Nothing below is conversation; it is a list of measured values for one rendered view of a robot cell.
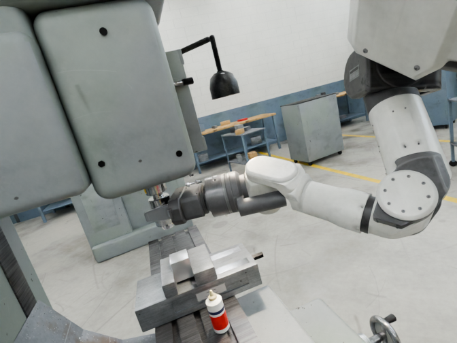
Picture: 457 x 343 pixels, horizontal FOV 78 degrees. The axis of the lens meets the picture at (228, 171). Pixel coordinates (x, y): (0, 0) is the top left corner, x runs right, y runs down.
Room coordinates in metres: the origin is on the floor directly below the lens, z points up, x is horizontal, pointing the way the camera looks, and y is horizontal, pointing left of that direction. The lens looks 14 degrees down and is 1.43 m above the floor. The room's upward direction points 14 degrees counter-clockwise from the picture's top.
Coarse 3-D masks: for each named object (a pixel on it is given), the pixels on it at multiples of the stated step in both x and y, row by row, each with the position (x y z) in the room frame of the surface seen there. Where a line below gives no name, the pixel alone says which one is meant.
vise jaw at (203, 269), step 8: (192, 248) 0.82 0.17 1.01; (200, 248) 0.81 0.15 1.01; (192, 256) 0.77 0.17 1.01; (200, 256) 0.76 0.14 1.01; (208, 256) 0.75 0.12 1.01; (192, 264) 0.73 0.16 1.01; (200, 264) 0.72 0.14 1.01; (208, 264) 0.70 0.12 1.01; (200, 272) 0.68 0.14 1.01; (208, 272) 0.68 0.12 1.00; (200, 280) 0.68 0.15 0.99; (208, 280) 0.68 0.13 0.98
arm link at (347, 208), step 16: (320, 192) 0.48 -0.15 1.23; (336, 192) 0.46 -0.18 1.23; (352, 192) 0.45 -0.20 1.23; (304, 208) 0.49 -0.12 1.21; (320, 208) 0.47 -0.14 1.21; (336, 208) 0.45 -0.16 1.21; (352, 208) 0.43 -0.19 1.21; (368, 208) 0.42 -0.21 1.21; (336, 224) 0.45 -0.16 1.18; (352, 224) 0.43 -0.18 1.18; (368, 224) 0.41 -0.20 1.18; (384, 224) 0.40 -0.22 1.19; (400, 224) 0.37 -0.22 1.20; (416, 224) 0.37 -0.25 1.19
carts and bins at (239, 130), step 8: (448, 104) 3.23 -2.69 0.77; (448, 112) 3.25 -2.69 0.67; (232, 128) 5.37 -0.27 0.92; (240, 128) 5.04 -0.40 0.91; (248, 128) 5.17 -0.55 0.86; (256, 128) 5.13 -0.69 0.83; (264, 128) 4.91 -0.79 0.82; (224, 136) 5.30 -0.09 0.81; (224, 144) 5.42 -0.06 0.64; (456, 144) 3.10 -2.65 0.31; (248, 152) 5.14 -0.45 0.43; (256, 152) 5.01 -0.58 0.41; (232, 160) 5.41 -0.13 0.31; (240, 160) 5.08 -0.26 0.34; (248, 160) 4.73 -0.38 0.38
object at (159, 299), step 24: (168, 264) 0.76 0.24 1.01; (216, 264) 0.76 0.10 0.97; (240, 264) 0.73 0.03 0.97; (144, 288) 0.73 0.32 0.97; (168, 288) 0.66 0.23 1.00; (192, 288) 0.68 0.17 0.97; (216, 288) 0.69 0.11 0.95; (240, 288) 0.70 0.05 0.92; (144, 312) 0.64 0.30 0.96; (168, 312) 0.66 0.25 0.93
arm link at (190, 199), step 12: (216, 180) 0.56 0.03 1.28; (180, 192) 0.59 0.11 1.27; (192, 192) 0.58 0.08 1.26; (204, 192) 0.56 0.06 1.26; (216, 192) 0.55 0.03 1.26; (168, 204) 0.54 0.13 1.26; (180, 204) 0.54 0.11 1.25; (192, 204) 0.55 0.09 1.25; (204, 204) 0.56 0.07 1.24; (216, 204) 0.54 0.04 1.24; (228, 204) 0.54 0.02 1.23; (180, 216) 0.53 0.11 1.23; (192, 216) 0.55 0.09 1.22; (216, 216) 0.56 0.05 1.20
